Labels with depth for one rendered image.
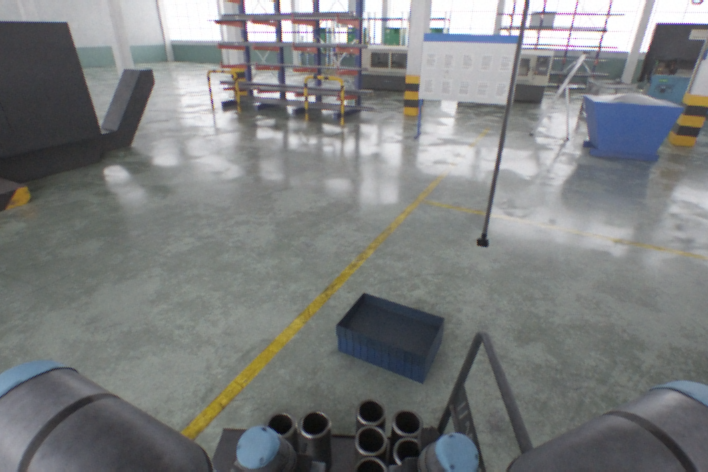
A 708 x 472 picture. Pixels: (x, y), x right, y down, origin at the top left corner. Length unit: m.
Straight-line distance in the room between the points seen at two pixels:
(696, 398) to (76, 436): 0.62
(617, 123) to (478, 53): 2.74
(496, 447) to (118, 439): 2.09
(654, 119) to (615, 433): 8.01
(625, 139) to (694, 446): 7.95
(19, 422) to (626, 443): 0.59
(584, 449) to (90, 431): 0.48
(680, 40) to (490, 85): 8.38
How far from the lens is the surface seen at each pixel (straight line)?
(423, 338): 2.61
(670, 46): 15.56
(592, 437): 0.48
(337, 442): 1.97
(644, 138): 8.45
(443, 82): 8.25
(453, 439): 1.01
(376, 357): 2.56
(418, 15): 10.60
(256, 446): 1.00
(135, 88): 8.56
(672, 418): 0.52
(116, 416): 0.48
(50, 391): 0.53
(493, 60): 8.16
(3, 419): 0.54
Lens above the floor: 1.89
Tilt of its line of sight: 28 degrees down
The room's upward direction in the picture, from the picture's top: 1 degrees clockwise
